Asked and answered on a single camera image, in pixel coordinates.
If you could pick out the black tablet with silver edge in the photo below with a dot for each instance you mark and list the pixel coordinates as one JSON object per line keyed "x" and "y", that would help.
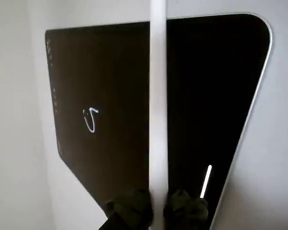
{"x": 110, "y": 72}

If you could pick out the white stylus pencil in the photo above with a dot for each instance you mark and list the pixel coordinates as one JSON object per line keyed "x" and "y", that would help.
{"x": 158, "y": 95}

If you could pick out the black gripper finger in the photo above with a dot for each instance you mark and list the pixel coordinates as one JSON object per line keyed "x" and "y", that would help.
{"x": 129, "y": 210}
{"x": 184, "y": 210}

